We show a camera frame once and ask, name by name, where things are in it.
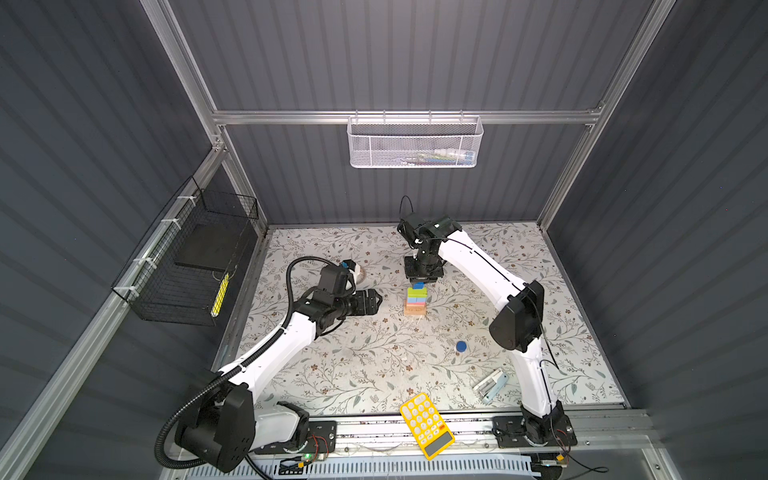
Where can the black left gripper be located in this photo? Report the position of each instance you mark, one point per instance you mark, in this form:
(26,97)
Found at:
(371,305)

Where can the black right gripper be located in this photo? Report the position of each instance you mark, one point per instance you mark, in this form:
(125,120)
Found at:
(434,274)

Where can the wooden block with holes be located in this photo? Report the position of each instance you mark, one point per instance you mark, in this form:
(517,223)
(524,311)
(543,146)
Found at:
(414,312)

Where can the green block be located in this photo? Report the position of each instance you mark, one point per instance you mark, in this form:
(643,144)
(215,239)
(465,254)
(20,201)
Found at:
(417,293)

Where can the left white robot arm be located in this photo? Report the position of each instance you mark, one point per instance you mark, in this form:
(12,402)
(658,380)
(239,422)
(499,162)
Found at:
(219,424)

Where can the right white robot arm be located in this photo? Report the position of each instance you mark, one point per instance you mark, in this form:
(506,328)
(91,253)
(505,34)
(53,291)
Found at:
(518,325)

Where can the tape roll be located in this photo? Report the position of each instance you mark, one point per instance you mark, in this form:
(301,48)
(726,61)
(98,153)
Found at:
(359,274)

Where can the pens in white basket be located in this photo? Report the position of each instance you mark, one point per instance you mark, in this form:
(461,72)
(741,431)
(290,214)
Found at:
(447,158)

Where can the yellow calculator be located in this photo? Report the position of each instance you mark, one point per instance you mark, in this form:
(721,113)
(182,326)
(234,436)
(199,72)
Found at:
(426,425)

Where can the yellow marker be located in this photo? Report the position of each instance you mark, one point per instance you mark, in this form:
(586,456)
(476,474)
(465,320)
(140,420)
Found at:
(220,296)

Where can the white light-blue stapler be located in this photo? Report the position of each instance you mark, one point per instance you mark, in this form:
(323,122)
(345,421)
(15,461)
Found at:
(490,386)

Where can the white wire basket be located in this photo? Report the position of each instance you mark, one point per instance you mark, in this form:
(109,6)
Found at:
(376,143)

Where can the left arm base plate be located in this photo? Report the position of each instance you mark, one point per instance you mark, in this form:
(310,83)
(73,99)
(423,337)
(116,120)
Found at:
(315,437)

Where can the black wire basket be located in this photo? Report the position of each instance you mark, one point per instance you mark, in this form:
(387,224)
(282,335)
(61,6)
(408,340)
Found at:
(174,277)

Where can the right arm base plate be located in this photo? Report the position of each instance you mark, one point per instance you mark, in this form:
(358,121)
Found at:
(520,431)

